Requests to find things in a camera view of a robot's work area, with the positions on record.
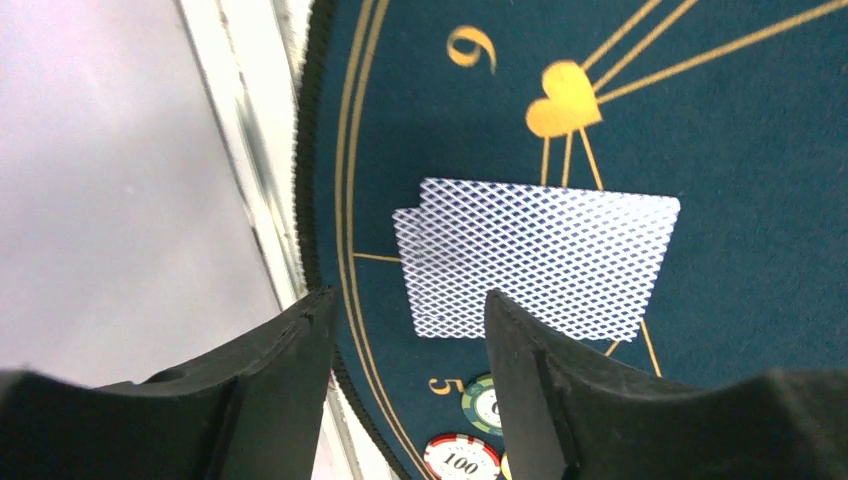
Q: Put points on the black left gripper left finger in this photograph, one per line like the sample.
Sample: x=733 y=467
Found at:
x=248 y=409

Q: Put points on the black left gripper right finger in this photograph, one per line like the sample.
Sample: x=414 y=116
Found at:
x=570 y=412

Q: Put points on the blue backed playing card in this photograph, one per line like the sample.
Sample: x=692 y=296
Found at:
x=405 y=221

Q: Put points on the round dark blue poker mat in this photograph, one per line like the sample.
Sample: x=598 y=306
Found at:
x=663 y=181

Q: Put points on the aluminium frame rail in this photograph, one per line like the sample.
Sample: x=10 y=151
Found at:
x=249 y=69

